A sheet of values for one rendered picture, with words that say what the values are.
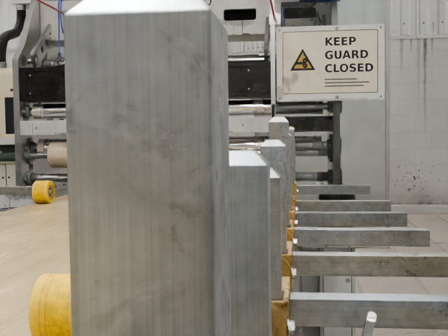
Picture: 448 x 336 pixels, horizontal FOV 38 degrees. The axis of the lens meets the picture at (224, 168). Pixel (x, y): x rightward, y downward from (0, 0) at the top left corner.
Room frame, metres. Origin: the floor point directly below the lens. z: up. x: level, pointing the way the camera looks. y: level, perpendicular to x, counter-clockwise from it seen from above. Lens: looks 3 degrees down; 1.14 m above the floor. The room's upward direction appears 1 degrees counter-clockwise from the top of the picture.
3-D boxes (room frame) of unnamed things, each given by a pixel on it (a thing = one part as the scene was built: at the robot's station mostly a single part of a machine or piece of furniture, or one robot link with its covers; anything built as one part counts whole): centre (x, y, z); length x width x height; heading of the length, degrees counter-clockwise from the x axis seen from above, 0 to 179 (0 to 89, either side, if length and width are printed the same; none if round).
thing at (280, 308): (0.69, -0.04, 0.95); 0.14 x 0.06 x 0.05; 173
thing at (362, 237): (1.20, -0.12, 0.95); 0.50 x 0.04 x 0.04; 83
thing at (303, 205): (1.69, -0.24, 0.95); 0.36 x 0.03 x 0.03; 83
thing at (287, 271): (0.94, -0.07, 0.95); 0.14 x 0.06 x 0.05; 173
